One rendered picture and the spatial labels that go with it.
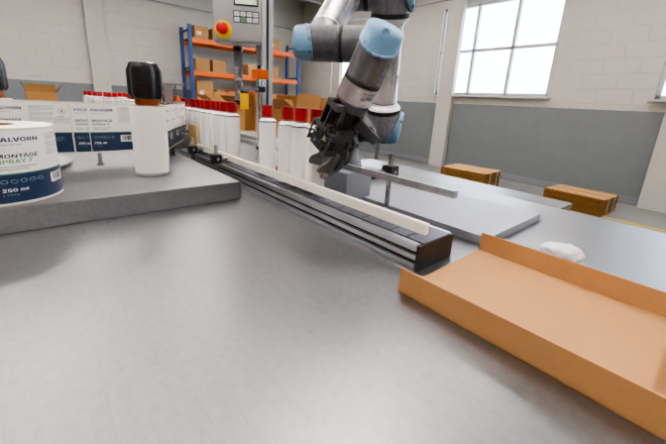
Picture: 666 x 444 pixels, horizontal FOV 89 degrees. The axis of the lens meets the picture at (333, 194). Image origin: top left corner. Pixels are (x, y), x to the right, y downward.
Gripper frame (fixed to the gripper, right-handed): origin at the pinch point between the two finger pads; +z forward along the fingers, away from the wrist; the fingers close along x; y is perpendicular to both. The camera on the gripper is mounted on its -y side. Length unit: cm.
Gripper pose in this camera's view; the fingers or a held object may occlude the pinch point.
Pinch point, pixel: (325, 173)
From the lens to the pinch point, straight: 82.3
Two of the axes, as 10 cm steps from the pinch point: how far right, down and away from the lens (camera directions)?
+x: 5.4, 6.8, -4.9
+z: -3.7, 7.2, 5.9
